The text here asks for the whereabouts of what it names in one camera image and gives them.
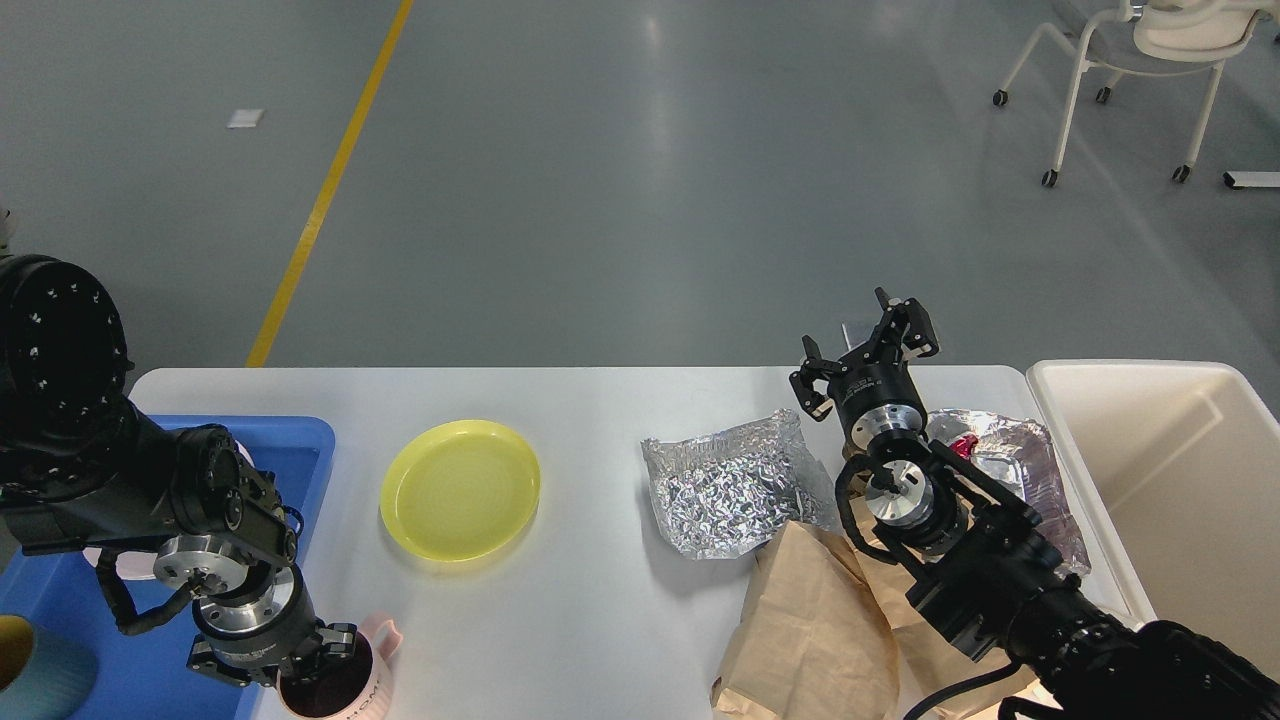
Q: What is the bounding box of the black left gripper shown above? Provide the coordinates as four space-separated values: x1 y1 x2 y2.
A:
186 565 358 689

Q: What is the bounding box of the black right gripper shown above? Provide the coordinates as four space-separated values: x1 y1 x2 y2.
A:
788 288 940 448

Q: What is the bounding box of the pink ribbed mug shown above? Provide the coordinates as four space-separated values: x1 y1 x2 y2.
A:
276 612 403 719

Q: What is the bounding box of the yellow plastic plate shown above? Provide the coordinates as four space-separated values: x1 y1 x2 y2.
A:
379 419 541 562

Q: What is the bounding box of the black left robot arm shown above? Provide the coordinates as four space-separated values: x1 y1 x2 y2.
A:
1 255 360 687

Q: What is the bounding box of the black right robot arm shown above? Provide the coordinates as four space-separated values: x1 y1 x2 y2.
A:
788 288 1279 719

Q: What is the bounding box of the blue plastic tray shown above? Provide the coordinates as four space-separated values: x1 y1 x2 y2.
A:
1 415 335 719

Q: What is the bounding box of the white plate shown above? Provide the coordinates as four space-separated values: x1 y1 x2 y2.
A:
82 439 257 583

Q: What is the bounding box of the crumpled aluminium foil sheet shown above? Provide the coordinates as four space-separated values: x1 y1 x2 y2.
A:
640 410 838 560

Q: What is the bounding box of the teal cup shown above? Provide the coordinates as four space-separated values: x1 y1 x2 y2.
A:
1 614 99 719

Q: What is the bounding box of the brown paper bag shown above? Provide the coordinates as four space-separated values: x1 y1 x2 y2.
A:
710 521 1007 719

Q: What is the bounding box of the beige plastic bin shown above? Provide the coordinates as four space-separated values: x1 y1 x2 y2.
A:
1027 360 1280 682

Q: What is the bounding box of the white bar on floor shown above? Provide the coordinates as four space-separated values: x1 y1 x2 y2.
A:
1222 170 1280 190

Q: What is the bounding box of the white wheeled chair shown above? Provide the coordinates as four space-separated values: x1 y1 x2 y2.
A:
992 1 1277 188

